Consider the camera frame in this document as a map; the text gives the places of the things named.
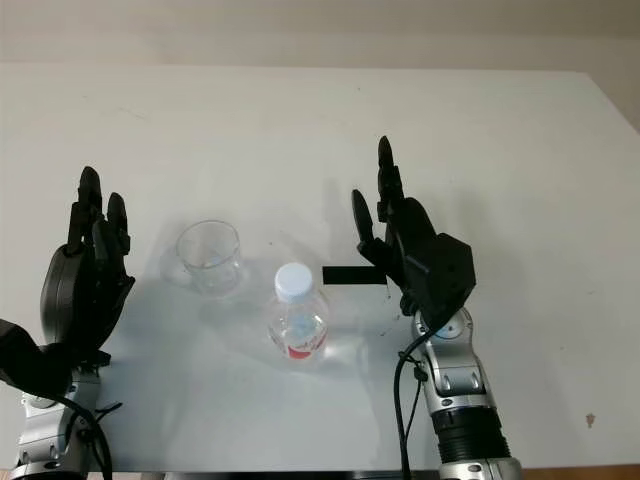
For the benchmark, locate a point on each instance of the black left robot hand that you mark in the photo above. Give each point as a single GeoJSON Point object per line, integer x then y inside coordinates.
{"type": "Point", "coordinates": [67, 290]}

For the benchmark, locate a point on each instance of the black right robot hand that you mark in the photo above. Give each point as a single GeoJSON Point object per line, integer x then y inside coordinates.
{"type": "Point", "coordinates": [412, 235]}

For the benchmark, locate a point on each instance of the clear water bottle red label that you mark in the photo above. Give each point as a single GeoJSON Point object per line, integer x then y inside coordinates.
{"type": "Point", "coordinates": [297, 325]}

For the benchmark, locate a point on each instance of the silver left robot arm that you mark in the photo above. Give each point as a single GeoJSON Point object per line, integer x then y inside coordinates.
{"type": "Point", "coordinates": [47, 430]}

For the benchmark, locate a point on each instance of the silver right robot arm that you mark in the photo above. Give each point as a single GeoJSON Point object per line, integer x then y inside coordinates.
{"type": "Point", "coordinates": [462, 400]}

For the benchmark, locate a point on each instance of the clear plastic cup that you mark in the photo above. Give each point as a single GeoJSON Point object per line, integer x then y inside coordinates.
{"type": "Point", "coordinates": [210, 260]}

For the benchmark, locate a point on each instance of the black tape strip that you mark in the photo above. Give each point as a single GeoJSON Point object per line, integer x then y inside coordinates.
{"type": "Point", "coordinates": [350, 275]}

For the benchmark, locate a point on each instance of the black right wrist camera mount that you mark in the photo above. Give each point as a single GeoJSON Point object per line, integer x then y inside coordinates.
{"type": "Point", "coordinates": [447, 272]}

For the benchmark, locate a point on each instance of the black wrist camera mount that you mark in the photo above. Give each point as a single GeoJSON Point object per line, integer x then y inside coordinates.
{"type": "Point", "coordinates": [447, 272]}
{"type": "Point", "coordinates": [25, 360]}

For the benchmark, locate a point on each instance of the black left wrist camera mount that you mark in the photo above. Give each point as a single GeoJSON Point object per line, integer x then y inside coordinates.
{"type": "Point", "coordinates": [25, 360]}

